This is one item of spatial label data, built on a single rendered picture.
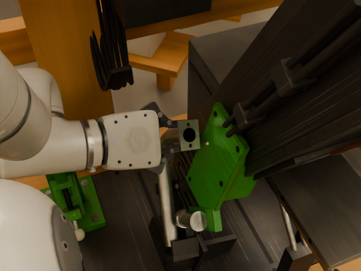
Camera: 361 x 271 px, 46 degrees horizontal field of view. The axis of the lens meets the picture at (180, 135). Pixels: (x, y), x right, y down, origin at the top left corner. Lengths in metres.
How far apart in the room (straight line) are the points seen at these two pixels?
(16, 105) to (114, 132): 0.31
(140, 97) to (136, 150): 1.91
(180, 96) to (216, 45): 1.71
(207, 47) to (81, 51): 0.27
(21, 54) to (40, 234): 0.80
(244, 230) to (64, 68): 0.55
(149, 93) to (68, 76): 1.73
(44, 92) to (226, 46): 0.46
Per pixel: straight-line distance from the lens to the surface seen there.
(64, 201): 0.98
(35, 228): 0.24
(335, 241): 0.79
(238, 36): 0.97
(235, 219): 1.04
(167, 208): 0.90
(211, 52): 0.91
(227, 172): 0.74
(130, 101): 2.61
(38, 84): 0.60
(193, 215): 0.81
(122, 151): 0.72
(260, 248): 1.02
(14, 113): 0.43
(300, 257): 0.90
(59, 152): 0.68
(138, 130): 0.73
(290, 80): 0.47
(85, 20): 0.88
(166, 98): 2.62
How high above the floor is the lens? 1.79
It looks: 48 degrees down
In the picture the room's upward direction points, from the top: straight up
